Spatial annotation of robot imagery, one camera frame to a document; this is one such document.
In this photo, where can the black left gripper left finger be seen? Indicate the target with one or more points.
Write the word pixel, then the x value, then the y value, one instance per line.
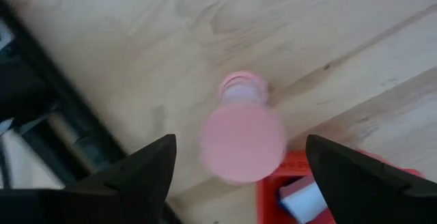
pixel 136 183

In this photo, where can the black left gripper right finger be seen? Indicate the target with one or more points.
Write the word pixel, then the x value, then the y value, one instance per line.
pixel 358 183

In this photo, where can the white digital clock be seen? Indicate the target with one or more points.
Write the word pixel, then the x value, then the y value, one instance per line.
pixel 304 200

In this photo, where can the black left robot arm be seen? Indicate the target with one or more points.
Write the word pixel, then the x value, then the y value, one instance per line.
pixel 17 87

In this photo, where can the red plastic mesh basket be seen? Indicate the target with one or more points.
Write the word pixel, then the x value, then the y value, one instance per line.
pixel 273 196

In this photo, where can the pink hourglass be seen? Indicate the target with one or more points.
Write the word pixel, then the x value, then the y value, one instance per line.
pixel 242 142

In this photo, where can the black aluminium table frame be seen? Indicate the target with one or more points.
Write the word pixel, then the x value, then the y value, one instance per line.
pixel 58 114

